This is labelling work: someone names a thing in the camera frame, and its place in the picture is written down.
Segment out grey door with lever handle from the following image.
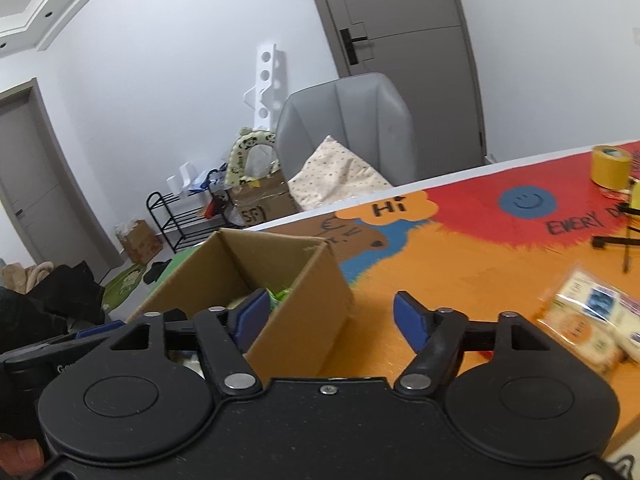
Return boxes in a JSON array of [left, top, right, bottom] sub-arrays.
[[302, 0, 488, 181]]

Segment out grey chair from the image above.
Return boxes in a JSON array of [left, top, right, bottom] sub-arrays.
[[275, 72, 416, 201]]

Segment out cream dotted cushion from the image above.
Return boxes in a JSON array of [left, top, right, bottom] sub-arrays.
[[289, 135, 393, 211]]

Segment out green cartoon floor mat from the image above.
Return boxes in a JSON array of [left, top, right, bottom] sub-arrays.
[[102, 260, 151, 311]]

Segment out black door handle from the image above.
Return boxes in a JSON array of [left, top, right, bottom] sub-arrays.
[[340, 27, 368, 66]]

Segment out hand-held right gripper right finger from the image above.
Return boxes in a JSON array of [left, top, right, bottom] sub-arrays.
[[393, 290, 553, 395]]

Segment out black shoes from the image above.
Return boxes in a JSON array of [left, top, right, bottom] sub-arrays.
[[142, 261, 173, 283]]

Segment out panda print neck pillow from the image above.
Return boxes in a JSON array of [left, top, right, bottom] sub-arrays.
[[225, 127, 278, 191]]

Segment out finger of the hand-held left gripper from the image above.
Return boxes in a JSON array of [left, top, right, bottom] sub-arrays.
[[75, 319, 127, 340]]

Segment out plain grey room door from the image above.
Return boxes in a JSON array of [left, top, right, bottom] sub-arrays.
[[0, 77, 116, 281]]

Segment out person's left hand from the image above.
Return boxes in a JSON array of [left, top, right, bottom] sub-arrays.
[[0, 432, 47, 479]]

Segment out yellow tape roll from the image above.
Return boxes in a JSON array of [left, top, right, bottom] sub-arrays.
[[591, 145, 632, 188]]

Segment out small printed cardboard box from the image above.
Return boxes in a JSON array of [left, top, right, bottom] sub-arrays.
[[115, 220, 163, 265]]

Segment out taped cardboard box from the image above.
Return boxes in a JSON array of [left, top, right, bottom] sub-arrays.
[[227, 170, 301, 228]]

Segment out white pastry packet blue label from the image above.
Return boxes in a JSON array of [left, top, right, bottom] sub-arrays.
[[540, 265, 640, 361]]

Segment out white plastic holder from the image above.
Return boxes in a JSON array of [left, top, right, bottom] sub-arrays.
[[167, 162, 196, 196]]

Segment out white wall rack with holes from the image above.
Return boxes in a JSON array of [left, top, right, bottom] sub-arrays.
[[243, 42, 288, 136]]

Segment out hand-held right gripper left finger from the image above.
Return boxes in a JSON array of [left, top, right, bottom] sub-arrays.
[[89, 288, 271, 396]]

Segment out blue bag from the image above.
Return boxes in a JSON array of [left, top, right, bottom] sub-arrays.
[[190, 170, 226, 196]]

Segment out orange pastry packet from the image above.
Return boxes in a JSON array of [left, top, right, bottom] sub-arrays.
[[537, 305, 626, 376]]

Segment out black wire rack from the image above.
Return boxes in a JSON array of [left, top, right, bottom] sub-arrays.
[[591, 205, 640, 273]]

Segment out brown cardboard box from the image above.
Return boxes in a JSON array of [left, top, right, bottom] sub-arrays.
[[125, 228, 356, 378]]

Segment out black shoe rack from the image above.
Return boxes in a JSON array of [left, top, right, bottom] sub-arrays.
[[146, 192, 236, 253]]

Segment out dark clothes pile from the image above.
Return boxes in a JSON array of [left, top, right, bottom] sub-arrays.
[[0, 260, 106, 356]]

